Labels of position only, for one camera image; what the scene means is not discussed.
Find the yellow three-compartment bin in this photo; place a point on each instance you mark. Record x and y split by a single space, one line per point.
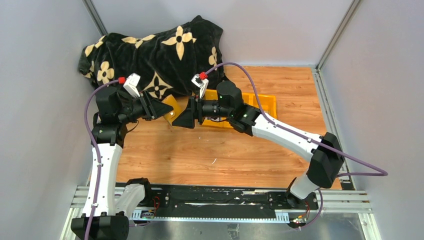
268 103

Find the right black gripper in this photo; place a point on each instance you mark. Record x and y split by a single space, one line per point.
193 111

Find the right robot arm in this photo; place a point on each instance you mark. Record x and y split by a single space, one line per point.
321 151

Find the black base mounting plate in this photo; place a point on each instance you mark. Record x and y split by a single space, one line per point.
222 202

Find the aluminium frame rail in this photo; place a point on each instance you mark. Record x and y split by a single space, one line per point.
330 201

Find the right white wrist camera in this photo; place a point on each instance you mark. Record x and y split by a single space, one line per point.
200 83

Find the yellow leather card holder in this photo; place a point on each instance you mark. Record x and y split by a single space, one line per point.
176 109

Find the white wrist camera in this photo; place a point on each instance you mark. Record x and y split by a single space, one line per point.
131 84
200 83

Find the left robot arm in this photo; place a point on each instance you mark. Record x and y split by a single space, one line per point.
106 159

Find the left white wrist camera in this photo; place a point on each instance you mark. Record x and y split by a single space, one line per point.
131 84

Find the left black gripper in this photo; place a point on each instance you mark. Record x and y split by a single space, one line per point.
152 108

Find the black floral blanket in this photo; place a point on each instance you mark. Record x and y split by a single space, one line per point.
165 61

